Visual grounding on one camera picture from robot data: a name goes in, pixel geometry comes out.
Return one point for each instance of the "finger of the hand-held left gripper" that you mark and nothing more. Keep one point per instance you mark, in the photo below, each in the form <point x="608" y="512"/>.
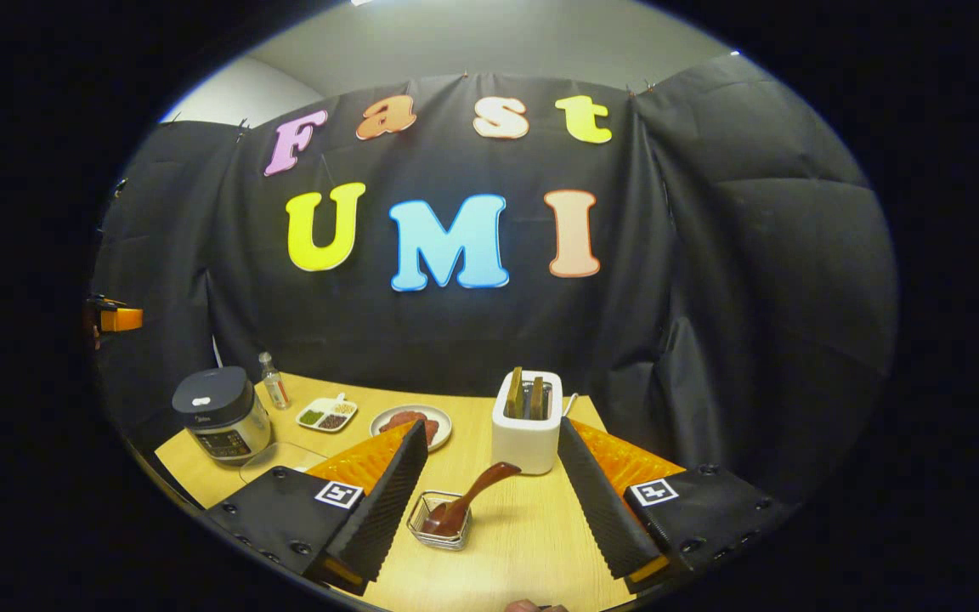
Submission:
<point x="120" y="320"/>

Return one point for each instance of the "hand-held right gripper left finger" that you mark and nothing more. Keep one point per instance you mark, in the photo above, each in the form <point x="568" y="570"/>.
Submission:
<point x="375" y="518"/>

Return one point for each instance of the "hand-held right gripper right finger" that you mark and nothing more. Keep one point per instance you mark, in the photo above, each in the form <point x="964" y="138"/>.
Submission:
<point x="604" y="518"/>

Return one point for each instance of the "brown wooden spoon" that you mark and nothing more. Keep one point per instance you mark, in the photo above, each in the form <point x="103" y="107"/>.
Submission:
<point x="447" y="518"/>

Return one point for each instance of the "grey rice cooker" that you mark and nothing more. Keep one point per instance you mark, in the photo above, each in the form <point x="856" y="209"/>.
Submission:
<point x="217" y="425"/>

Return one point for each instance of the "red meat piece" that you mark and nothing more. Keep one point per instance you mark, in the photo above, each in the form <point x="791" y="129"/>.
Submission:
<point x="432" y="429"/>
<point x="400" y="419"/>

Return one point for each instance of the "white toaster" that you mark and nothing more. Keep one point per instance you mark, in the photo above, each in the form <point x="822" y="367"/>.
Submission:
<point x="523" y="446"/>

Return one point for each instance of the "round white plate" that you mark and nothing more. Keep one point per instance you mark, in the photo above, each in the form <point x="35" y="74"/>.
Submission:
<point x="444" y="435"/>

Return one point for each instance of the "white divided bean dish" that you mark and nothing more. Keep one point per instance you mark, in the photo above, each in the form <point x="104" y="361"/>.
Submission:
<point x="324" y="408"/>

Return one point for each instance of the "brown toast slice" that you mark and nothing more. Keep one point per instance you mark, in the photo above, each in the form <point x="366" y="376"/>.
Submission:
<point x="536" y="399"/>
<point x="513" y="395"/>

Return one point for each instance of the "small glass bottle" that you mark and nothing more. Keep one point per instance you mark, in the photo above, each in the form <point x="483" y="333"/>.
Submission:
<point x="275" y="391"/>

